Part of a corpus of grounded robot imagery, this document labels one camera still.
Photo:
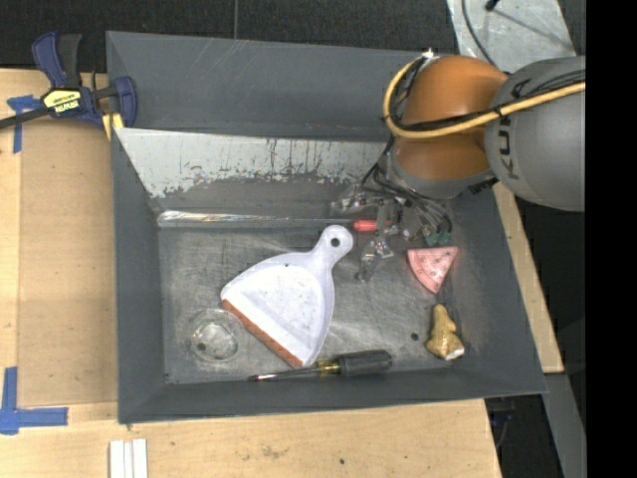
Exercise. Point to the tan toy figure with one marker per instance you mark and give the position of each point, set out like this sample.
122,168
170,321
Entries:
442,334

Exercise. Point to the red cylinder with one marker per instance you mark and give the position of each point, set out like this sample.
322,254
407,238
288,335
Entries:
365,225

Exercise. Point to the grey metal bin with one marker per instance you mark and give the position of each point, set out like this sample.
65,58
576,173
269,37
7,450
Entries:
249,92

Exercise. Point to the clear glass bowl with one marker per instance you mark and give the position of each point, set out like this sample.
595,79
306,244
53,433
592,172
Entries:
214,339

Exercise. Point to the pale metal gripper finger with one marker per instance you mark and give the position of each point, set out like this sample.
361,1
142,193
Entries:
374,257
356,201

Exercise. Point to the white dustpan with red-brown edge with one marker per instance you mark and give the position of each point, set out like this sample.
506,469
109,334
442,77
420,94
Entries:
288,302

